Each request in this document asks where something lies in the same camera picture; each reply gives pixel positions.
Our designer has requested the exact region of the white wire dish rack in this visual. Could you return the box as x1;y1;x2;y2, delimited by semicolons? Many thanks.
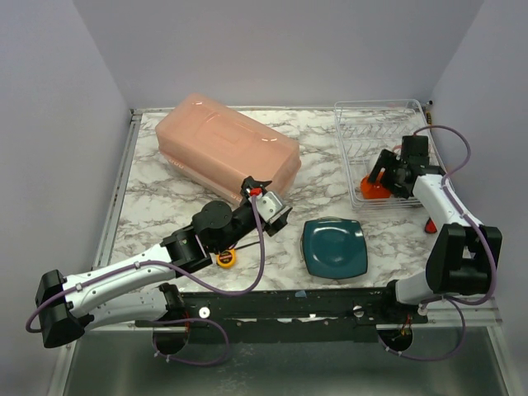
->
334;99;444;210

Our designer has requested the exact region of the pink translucent storage box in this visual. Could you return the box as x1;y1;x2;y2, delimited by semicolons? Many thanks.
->
155;93;301;204

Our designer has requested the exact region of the black mounting rail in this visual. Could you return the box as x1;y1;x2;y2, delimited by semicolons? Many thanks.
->
135;286;432;344

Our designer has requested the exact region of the teal square plate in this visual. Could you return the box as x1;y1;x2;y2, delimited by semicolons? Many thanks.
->
300;217;368;280

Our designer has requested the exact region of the white bowl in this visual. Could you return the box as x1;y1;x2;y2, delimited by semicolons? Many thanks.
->
367;155;380;173

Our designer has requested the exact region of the red handled tool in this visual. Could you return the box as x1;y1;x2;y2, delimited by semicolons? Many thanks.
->
424;218;437;234

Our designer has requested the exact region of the yellow tape measure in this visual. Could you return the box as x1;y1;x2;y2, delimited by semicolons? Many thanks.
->
215;244;249;269

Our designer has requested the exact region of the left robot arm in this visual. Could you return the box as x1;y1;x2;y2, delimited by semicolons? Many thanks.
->
26;177;292;349

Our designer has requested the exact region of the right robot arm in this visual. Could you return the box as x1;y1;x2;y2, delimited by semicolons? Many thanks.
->
366;134;502;305

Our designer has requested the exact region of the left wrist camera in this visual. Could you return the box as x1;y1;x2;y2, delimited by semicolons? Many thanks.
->
249;191;287;224

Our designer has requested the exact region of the orange bowl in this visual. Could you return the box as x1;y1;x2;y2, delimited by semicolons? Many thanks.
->
360;172;391;200

